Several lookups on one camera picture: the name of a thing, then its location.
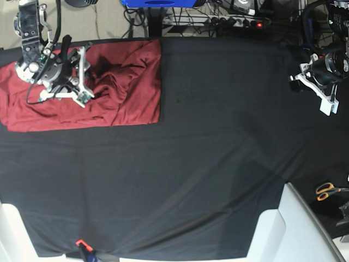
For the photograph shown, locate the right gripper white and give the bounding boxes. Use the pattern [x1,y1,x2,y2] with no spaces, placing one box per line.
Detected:
[38,43,94,108]

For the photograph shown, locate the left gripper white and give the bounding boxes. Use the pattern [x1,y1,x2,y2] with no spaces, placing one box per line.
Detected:
[288,53,339,115]

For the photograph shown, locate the red long-sleeve T-shirt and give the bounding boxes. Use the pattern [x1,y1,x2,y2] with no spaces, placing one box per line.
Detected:
[1,40,161,132]

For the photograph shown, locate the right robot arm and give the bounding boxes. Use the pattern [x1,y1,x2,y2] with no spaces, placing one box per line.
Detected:
[14,1,94,107]

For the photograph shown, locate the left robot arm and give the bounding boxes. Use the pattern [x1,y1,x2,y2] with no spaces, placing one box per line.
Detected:
[288,1,348,116]

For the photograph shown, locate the black table cloth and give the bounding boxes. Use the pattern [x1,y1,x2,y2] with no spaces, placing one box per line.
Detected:
[1,38,348,261]

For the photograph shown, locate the blue plastic bin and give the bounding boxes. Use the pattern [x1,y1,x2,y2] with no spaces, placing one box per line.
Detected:
[121,0,196,8]

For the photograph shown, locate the white power strip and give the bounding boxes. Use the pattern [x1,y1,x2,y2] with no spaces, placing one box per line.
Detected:
[163,13,272,29]

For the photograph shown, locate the white foam block right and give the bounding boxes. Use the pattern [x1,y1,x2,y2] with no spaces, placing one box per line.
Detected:
[246,182,348,261]

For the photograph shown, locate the white foam block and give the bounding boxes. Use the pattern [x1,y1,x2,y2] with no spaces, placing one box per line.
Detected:
[1,203,67,261]
[246,182,348,261]

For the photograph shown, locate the orange clamp at bottom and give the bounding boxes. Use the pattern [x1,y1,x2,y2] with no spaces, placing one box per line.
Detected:
[75,239,94,252]

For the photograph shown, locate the white foam block left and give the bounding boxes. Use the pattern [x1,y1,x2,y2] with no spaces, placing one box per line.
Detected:
[1,203,67,261]

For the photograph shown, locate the yellow-handled scissors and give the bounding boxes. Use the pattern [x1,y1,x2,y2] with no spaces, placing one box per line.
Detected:
[315,182,348,201]

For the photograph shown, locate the black metal bracket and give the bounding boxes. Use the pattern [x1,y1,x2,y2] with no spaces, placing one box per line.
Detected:
[336,202,349,227]

